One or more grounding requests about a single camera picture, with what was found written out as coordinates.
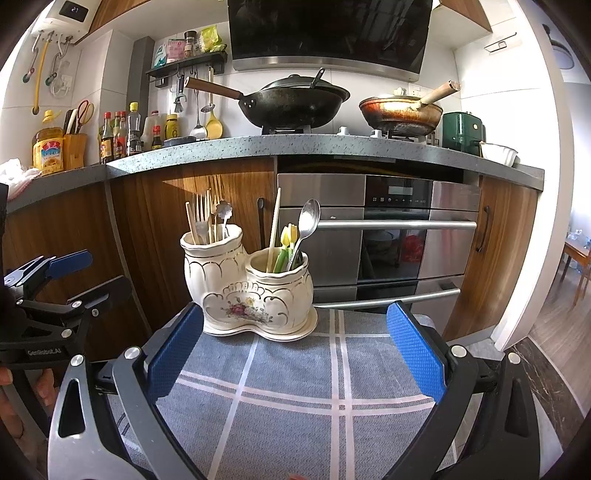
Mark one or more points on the white dish cloth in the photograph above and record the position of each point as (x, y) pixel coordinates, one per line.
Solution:
(18, 175)

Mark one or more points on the metal towel rack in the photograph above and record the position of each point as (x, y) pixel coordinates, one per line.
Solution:
(501, 42)

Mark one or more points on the narrow wooden cabinet door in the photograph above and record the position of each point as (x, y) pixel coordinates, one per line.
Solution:
(498, 258)

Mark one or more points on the green snack packet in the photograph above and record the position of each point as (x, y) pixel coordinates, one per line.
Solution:
(214, 39)

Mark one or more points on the black shallow dish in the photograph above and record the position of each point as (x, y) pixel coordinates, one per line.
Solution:
(180, 141)

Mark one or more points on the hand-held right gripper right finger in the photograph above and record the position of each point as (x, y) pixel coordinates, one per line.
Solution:
(415, 353)

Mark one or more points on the stainless steel drawer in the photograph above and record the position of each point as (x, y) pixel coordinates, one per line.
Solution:
(401, 290)

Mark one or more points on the yellow condiment bottle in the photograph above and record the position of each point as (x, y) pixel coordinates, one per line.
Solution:
(171, 127)

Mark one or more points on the metal ladle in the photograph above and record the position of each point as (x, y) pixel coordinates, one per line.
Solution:
(198, 129)

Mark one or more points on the wooden base cabinet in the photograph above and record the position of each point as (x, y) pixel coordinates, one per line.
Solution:
(152, 207)

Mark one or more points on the stainless steel built-in oven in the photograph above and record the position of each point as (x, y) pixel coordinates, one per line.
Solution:
(323, 194)

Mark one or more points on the clear bottle yellow cap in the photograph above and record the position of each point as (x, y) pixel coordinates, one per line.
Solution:
(135, 134)

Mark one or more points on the white bowl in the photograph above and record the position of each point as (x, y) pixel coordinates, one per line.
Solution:
(497, 153)

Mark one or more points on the green kitchen appliance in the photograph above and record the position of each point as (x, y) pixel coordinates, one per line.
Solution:
(463, 131)

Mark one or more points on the yellow-green training chopstick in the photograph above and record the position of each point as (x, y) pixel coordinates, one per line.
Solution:
(293, 235)
(286, 237)

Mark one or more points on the yellow spatula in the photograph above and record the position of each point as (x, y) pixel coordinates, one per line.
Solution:
(214, 127)

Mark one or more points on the small dark sauce bottle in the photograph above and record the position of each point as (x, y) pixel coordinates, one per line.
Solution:
(157, 140)

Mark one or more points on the wooden knife block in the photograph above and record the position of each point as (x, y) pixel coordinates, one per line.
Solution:
(75, 152)

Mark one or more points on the dark sauce bottle red cap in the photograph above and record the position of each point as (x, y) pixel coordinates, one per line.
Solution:
(107, 143)
(120, 141)

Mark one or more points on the copper frying pan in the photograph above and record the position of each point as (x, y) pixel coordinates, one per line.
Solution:
(399, 113)

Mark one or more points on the wooden dining table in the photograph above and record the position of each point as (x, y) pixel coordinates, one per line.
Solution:
(579, 254)

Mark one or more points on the person's left hand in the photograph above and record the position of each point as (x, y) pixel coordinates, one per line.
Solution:
(42, 387)

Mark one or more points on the round ceiling lamp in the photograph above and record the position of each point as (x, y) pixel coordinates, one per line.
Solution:
(563, 53)

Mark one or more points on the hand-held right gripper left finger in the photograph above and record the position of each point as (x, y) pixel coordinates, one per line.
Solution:
(175, 353)

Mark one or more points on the white floral ceramic utensil holder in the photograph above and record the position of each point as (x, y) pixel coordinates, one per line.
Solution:
(249, 295)

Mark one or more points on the gold fork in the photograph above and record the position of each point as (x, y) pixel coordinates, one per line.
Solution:
(216, 191)

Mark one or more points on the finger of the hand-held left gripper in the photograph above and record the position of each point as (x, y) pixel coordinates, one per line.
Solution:
(108, 290)
(71, 263)

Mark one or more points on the black range hood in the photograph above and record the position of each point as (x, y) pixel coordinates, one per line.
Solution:
(323, 27)

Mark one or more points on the grey plaid cloth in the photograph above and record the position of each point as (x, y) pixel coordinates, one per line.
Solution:
(286, 406)

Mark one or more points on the black wok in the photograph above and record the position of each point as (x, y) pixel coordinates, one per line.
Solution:
(295, 104)

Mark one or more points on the grey stone countertop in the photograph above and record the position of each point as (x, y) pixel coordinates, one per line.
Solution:
(323, 147)

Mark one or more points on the spice jar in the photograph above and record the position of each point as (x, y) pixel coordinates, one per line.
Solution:
(190, 44)

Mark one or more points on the black wall shelf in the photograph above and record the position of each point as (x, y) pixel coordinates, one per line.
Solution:
(184, 64)

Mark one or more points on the white plastic jug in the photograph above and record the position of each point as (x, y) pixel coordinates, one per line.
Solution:
(154, 121)

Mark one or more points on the yellow cooking oil bottle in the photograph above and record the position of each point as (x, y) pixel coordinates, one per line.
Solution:
(47, 152)

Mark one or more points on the white water heater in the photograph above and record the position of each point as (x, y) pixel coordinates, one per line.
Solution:
(69, 14)

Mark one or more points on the silver fork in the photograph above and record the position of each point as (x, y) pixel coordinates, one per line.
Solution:
(199, 212)

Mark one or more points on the pink packet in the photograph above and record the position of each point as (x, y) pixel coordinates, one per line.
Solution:
(176, 50)

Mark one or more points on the scissors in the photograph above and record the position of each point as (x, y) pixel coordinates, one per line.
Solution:
(84, 115)

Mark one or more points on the wooden chopstick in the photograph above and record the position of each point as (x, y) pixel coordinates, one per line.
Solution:
(191, 224)
(275, 230)
(211, 221)

